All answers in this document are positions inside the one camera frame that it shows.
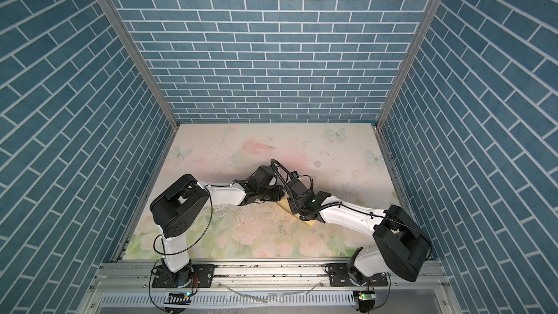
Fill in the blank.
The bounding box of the yellow envelope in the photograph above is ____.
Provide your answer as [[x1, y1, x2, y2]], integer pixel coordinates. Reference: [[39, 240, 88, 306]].
[[276, 195, 317, 228]]

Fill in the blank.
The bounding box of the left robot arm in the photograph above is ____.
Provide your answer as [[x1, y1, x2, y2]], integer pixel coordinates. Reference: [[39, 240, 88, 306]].
[[150, 166, 285, 275]]

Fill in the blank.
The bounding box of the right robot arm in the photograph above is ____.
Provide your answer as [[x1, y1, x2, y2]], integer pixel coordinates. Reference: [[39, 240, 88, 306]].
[[278, 176, 432, 285]]

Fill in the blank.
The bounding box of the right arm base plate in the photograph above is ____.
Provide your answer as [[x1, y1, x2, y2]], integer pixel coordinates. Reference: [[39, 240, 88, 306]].
[[324, 263, 388, 287]]

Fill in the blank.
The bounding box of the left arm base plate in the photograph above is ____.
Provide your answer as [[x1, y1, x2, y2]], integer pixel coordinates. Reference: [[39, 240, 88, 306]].
[[151, 263, 215, 289]]

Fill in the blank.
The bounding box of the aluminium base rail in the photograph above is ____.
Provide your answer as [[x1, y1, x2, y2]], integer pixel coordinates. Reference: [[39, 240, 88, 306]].
[[92, 258, 450, 292]]

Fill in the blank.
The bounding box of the right corner aluminium post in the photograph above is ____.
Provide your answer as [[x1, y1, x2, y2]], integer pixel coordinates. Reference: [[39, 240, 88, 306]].
[[376, 0, 443, 130]]

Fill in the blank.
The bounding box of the corner aluminium post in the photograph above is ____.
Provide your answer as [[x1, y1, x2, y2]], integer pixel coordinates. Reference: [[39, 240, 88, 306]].
[[96, 0, 180, 131], [376, 0, 443, 130]]

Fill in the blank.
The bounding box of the left corner aluminium post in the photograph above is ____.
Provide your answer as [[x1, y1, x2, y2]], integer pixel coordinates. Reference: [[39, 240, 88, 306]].
[[96, 0, 180, 131]]

